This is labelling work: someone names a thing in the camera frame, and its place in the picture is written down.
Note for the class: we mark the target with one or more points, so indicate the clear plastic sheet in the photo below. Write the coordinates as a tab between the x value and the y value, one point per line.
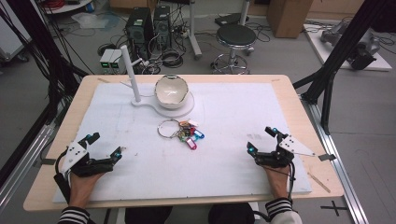
90	21

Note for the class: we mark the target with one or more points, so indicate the white power unit green display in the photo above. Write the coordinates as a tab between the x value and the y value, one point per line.
117	59
106	59

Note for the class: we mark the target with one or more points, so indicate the large black computer tower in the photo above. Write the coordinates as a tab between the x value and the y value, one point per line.
139	31

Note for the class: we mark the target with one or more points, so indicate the brown cardboard box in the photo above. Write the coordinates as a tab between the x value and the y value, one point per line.
288	17

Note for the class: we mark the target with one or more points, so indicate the white stand with post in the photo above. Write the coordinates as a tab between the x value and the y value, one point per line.
130	74

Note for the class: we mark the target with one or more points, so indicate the person's left leg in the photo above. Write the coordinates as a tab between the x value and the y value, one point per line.
149	215

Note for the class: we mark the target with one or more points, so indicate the white floor platform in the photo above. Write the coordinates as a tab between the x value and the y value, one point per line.
323	53

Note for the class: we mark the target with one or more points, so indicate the person's leg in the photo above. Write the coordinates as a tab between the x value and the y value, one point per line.
149	215
232	214

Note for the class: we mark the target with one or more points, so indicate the grey tape piece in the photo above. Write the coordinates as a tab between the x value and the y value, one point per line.
327	157
48	161

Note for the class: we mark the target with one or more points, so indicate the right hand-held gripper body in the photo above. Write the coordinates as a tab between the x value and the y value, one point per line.
277	158

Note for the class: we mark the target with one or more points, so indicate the person's right hand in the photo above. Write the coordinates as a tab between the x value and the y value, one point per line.
279	183

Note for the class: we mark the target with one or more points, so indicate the black metal frame stand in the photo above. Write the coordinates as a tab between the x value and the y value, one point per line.
34	40
339	46

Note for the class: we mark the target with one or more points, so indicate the black round stool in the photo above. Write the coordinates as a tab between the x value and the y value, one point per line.
236	35

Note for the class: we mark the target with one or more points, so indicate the person's right leg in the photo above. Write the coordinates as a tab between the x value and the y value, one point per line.
232	214

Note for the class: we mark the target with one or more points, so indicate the slim black computer tower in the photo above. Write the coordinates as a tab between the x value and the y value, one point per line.
162	26

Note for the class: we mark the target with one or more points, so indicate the white desk leg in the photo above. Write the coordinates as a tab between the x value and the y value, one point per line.
194	31

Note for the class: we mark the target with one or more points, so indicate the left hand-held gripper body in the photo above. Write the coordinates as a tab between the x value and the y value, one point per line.
93	166

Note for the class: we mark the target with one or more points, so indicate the thin wooden stick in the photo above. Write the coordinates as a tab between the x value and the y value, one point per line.
319	182

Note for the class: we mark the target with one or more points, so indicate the white eggshell-shaped bowl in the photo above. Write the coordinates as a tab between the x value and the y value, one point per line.
171	93

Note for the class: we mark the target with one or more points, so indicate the grey and black robot device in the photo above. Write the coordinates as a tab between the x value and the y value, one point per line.
361	53

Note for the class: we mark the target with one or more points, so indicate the aluminium floor rail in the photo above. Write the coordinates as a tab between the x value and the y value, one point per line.
21	168
336	161

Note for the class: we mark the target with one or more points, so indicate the round white table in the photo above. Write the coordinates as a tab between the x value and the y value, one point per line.
67	7

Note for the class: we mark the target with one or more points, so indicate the person's left hand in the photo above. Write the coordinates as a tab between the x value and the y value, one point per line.
80	189

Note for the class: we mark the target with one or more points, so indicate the white foam board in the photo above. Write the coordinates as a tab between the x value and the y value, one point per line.
218	168

